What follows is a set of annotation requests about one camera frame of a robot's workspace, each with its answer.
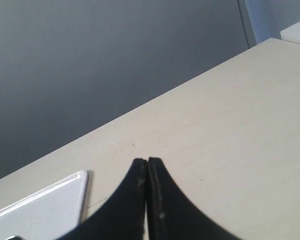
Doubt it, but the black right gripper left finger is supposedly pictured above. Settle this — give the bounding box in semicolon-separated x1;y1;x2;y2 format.
60;158;148;240

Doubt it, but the white rectangular tray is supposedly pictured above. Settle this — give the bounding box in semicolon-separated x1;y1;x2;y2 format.
0;170;88;240

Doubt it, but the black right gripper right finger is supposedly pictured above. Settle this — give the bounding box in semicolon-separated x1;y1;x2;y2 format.
146;157;239;240

